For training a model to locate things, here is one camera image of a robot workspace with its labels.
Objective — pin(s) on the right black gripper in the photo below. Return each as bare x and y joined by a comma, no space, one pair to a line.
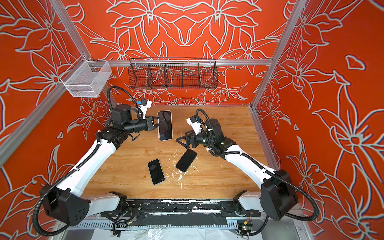
188,138

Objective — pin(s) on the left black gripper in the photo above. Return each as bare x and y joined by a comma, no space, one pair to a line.
149,122

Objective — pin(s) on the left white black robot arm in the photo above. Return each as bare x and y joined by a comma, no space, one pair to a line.
63,200

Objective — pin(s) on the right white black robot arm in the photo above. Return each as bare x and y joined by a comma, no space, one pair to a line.
276,197

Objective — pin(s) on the middle black phone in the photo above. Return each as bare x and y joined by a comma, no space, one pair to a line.
186,160

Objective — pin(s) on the black phone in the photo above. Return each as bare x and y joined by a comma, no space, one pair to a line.
156,172
186,160

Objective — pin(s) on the left black phone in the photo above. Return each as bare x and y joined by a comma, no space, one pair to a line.
156,172

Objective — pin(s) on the clear plastic bin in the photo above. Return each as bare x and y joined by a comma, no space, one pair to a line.
86,81

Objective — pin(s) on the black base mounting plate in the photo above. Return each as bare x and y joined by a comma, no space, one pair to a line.
184,213

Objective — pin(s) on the small green circuit board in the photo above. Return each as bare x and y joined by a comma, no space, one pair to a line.
245,228

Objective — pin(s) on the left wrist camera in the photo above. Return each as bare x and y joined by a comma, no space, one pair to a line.
144,105

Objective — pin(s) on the black wire basket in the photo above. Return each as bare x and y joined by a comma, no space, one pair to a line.
173,74

